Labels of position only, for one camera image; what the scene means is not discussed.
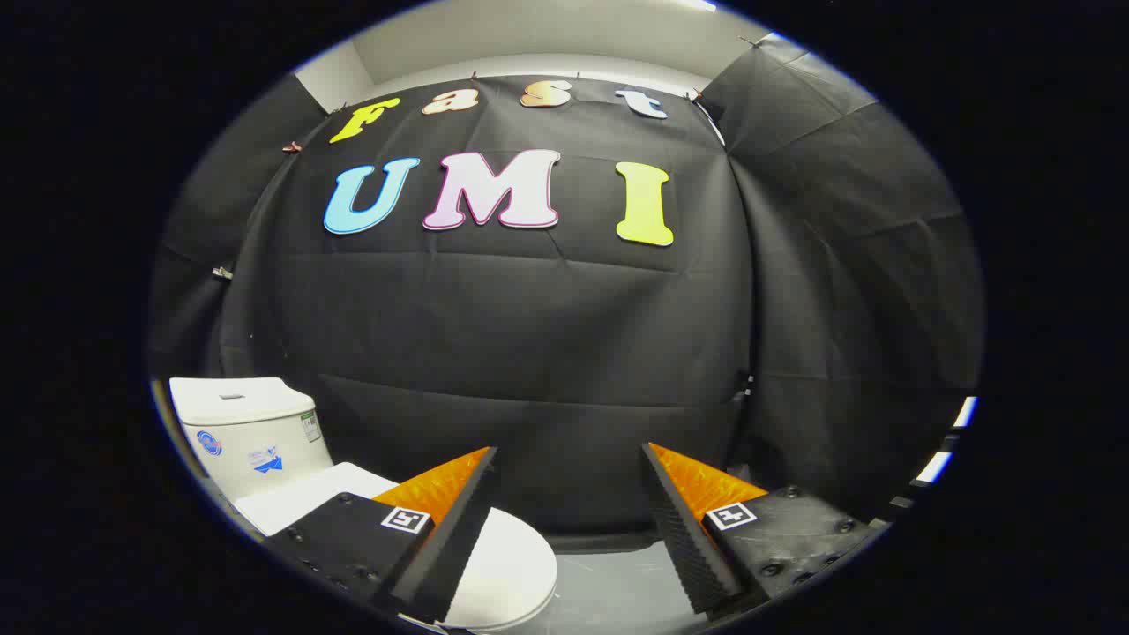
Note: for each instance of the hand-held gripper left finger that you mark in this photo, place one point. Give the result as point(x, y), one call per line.
point(459, 547)

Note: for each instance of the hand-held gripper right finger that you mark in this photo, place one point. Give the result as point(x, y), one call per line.
point(688, 547)

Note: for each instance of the black backdrop cloth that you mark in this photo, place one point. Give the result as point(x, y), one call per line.
point(529, 335)

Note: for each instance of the white black striped board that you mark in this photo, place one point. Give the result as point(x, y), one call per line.
point(935, 466)

